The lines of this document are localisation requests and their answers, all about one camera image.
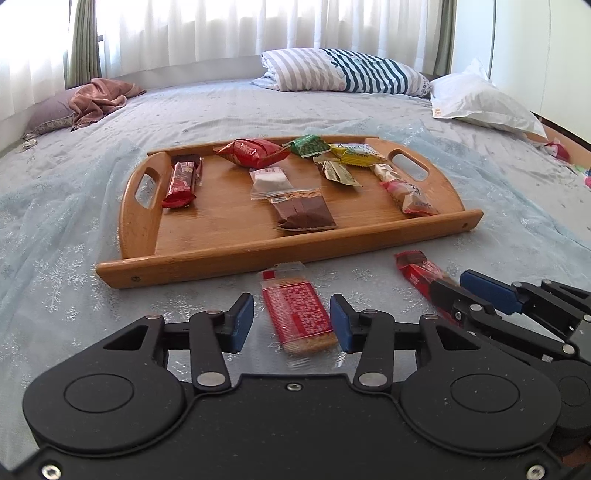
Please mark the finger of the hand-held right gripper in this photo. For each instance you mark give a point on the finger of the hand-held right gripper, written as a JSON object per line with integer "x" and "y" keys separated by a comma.
{"x": 455, "y": 302}
{"x": 489, "y": 286}

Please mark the brown chocolate cake packet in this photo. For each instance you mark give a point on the brown chocolate cake packet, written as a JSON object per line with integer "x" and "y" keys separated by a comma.
{"x": 302, "y": 213}

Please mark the dusty pink cloth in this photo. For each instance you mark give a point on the dusty pink cloth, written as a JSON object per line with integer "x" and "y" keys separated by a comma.
{"x": 99, "y": 99}

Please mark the yellow snack packet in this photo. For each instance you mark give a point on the yellow snack packet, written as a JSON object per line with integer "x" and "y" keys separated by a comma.
{"x": 358, "y": 156}

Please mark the mauve pillow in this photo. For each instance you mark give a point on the mauve pillow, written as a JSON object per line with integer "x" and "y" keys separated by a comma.
{"x": 48, "y": 113}

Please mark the white wardrobe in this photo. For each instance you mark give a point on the white wardrobe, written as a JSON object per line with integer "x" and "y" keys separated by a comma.
{"x": 545, "y": 55}

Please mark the red biscuit packet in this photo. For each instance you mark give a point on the red biscuit packet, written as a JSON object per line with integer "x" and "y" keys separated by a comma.
{"x": 295, "y": 309}

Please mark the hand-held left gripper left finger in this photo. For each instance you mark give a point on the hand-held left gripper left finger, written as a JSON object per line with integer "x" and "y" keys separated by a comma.
{"x": 242, "y": 323}

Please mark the grey-green curtain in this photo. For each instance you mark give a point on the grey-green curtain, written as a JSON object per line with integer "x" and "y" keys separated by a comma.
{"x": 444, "y": 37}
{"x": 85, "y": 46}

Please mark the large red puffed packet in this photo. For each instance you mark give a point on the large red puffed packet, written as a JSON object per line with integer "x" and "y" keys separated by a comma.
{"x": 251, "y": 152}

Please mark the small gold packet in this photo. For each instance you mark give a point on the small gold packet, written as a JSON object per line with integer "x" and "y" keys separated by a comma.
{"x": 339, "y": 173}

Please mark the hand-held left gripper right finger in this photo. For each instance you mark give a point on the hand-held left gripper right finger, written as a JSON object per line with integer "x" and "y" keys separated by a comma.
{"x": 341, "y": 323}

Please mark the wooden bed frame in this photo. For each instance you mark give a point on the wooden bed frame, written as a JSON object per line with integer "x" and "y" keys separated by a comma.
{"x": 572, "y": 136}

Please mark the small metal trinket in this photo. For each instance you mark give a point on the small metal trinket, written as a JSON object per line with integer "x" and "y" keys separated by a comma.
{"x": 30, "y": 142}

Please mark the striped pillow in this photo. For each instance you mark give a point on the striped pillow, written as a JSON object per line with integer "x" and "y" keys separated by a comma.
{"x": 323, "y": 69}

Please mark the pink bread packet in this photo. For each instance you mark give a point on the pink bread packet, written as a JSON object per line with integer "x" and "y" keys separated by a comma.
{"x": 411, "y": 198}

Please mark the white sheer curtain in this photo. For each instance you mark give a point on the white sheer curtain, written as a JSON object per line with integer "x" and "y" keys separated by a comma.
{"x": 207, "y": 32}

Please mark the small red pouch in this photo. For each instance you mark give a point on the small red pouch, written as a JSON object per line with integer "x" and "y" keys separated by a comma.
{"x": 558, "y": 150}

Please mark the red and brown wafer bar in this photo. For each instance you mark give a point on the red and brown wafer bar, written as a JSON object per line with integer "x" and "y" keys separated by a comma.
{"x": 418, "y": 272}
{"x": 181, "y": 184}

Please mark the green snack packet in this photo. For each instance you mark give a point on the green snack packet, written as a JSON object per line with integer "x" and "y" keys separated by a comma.
{"x": 308, "y": 146}

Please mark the wooden serving tray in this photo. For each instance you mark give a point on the wooden serving tray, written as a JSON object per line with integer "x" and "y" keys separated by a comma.
{"x": 221, "y": 230}

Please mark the white cake packet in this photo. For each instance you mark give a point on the white cake packet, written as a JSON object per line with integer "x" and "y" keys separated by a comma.
{"x": 272, "y": 182}

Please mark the white pillow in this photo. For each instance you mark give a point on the white pillow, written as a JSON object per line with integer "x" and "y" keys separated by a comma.
{"x": 475, "y": 99}

